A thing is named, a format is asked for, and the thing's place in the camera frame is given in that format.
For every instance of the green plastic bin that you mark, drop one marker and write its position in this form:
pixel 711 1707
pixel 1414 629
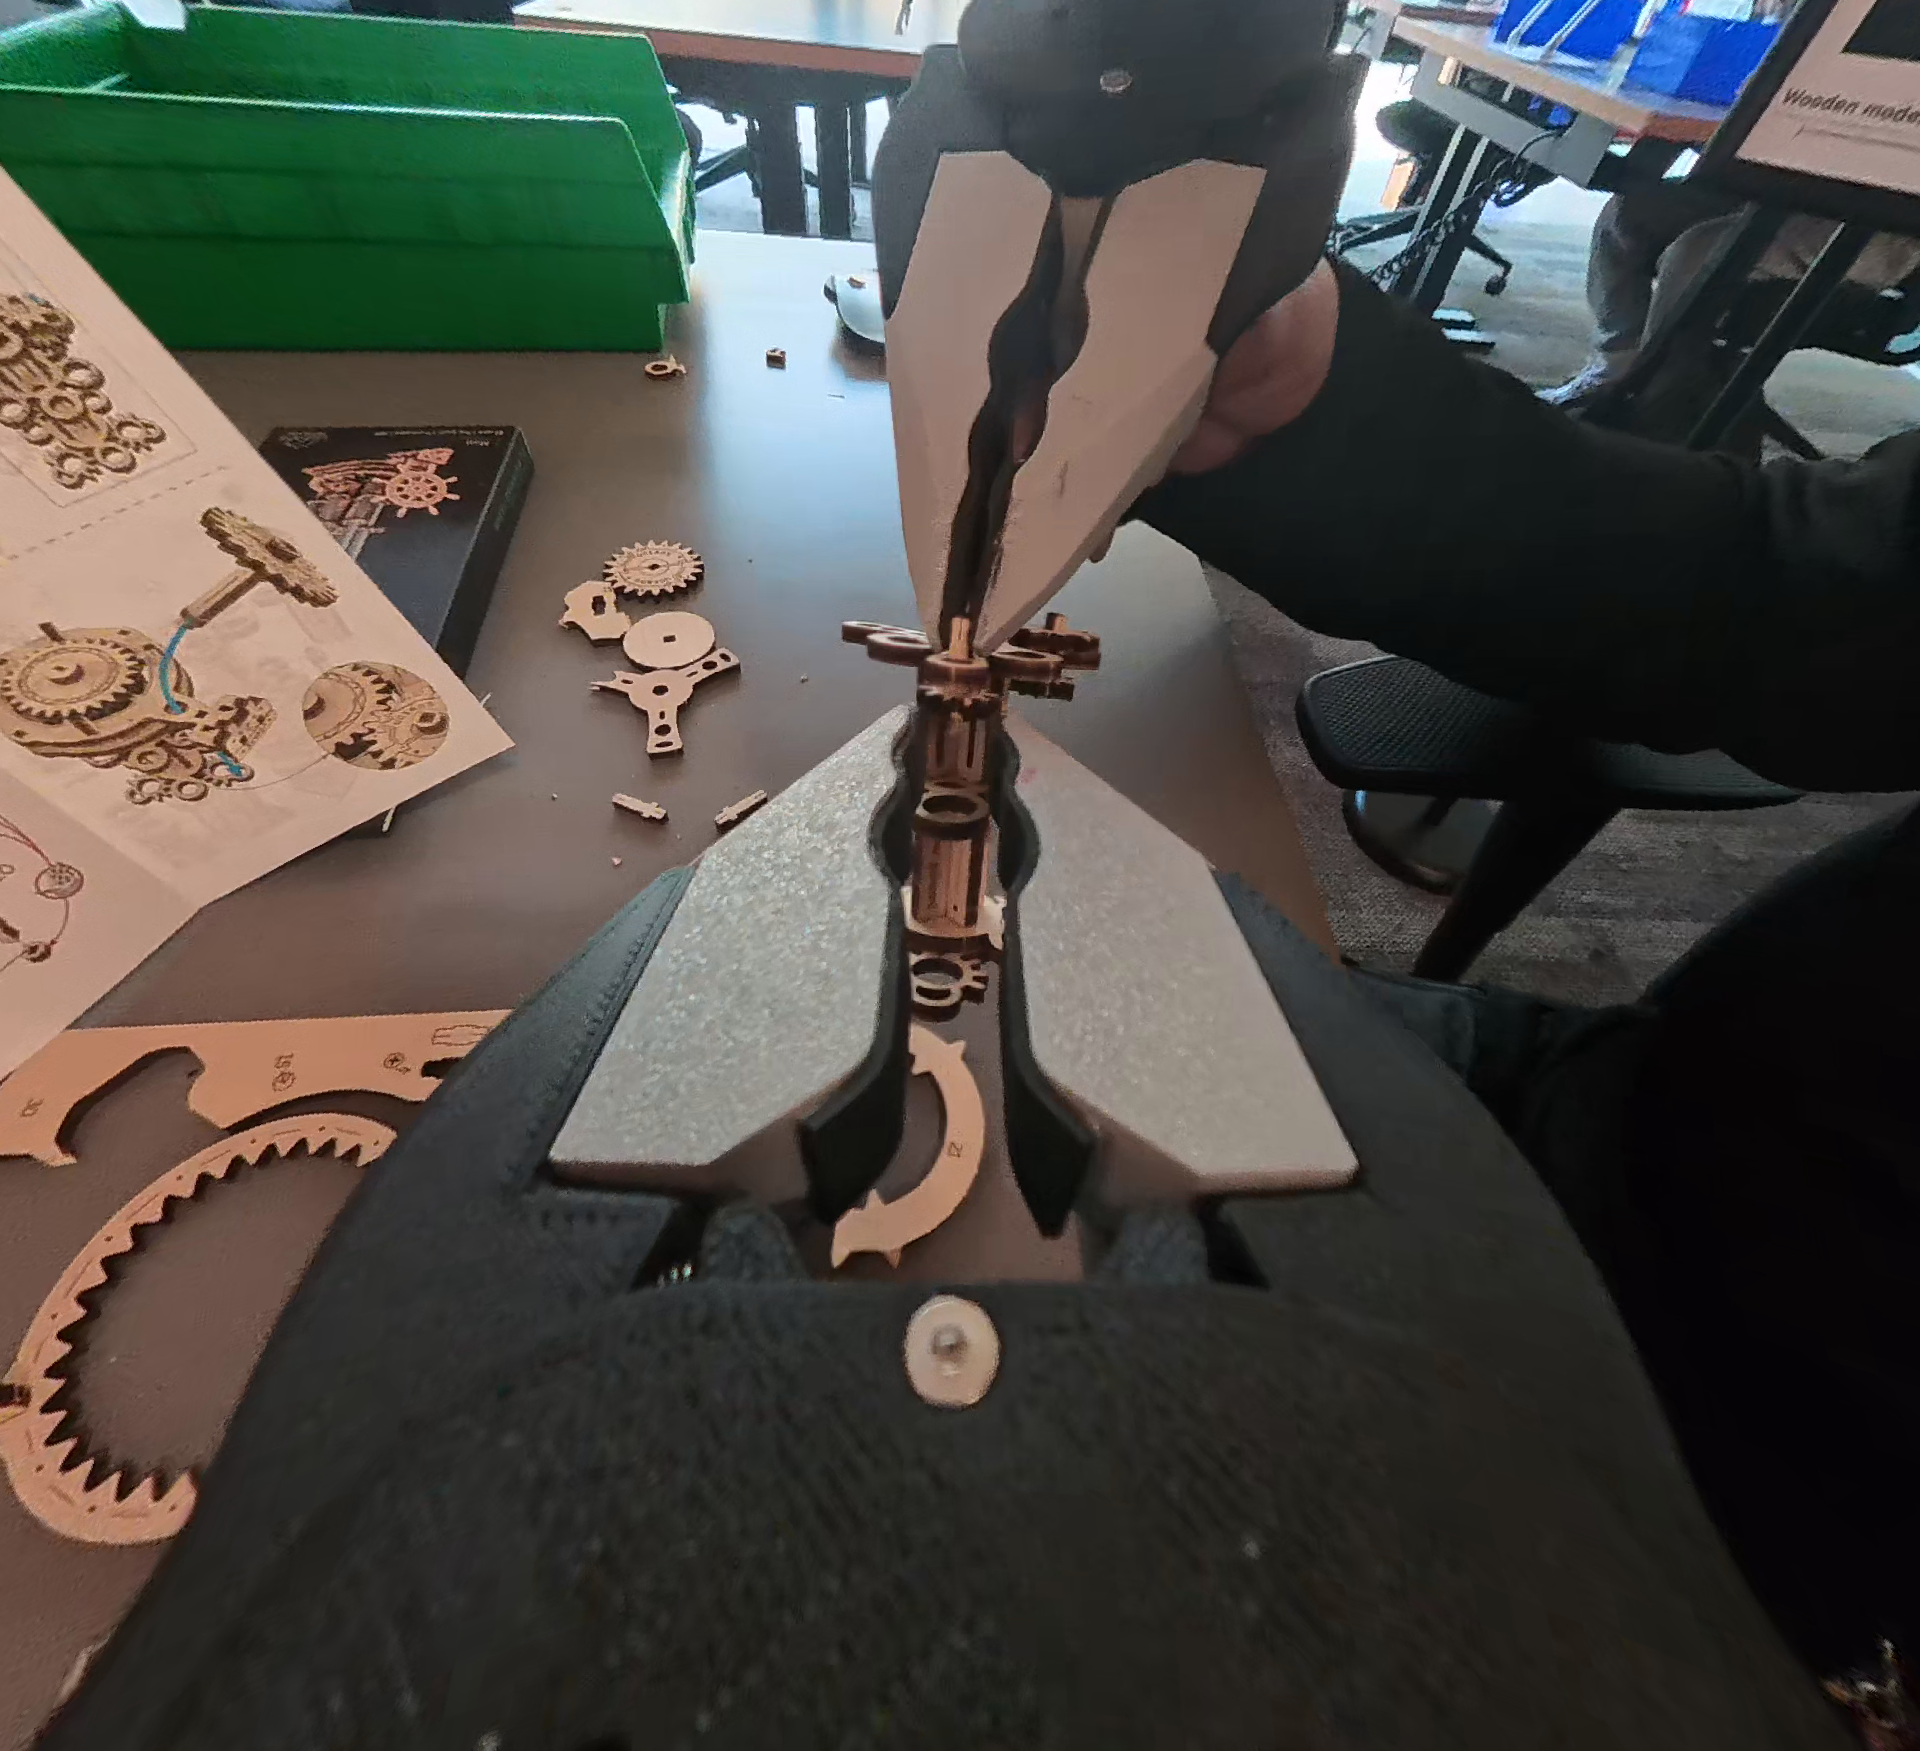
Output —
pixel 374 295
pixel 374 155

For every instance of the person's black top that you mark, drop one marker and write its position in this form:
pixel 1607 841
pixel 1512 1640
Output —
pixel 1726 1182

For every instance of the small curved wooden part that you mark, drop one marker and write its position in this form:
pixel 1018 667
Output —
pixel 585 611

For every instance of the black model kit box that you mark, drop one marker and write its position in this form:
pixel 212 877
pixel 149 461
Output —
pixel 449 580

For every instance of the person's right hand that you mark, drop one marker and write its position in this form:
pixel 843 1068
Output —
pixel 1273 387

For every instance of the pale office table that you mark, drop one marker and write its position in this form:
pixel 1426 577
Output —
pixel 750 11

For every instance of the blue storage bin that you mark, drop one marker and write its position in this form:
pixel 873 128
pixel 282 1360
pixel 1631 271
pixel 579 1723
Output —
pixel 1559 17
pixel 1710 57

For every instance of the wooden cross pin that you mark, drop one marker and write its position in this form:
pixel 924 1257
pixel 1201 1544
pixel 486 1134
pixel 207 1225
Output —
pixel 741 810

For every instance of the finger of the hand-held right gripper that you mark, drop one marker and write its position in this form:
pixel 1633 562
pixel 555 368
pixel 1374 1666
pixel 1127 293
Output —
pixel 959 324
pixel 1155 341

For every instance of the pale oval object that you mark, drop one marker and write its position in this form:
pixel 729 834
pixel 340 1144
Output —
pixel 856 310

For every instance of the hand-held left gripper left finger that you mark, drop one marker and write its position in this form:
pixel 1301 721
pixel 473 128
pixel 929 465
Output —
pixel 750 1016

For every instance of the black mesh office chair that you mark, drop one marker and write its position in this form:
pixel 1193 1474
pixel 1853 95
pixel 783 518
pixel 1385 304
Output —
pixel 1426 732

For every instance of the folded instruction booklet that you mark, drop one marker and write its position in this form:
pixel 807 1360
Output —
pixel 91 537

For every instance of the wooden gear with holes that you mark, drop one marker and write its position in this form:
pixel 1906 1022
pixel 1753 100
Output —
pixel 617 569

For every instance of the person's right forearm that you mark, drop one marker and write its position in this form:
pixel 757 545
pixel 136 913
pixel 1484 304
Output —
pixel 1500 551

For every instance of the wooden disc with arms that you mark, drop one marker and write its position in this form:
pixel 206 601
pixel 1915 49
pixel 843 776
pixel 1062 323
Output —
pixel 656 724

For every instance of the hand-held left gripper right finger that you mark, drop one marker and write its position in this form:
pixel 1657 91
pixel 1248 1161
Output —
pixel 1170 1016

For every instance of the short wooden pin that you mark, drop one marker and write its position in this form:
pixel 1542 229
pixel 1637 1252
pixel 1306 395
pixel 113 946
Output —
pixel 640 808

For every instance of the black white tag sign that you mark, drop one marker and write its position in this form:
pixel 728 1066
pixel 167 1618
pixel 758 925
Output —
pixel 1844 116

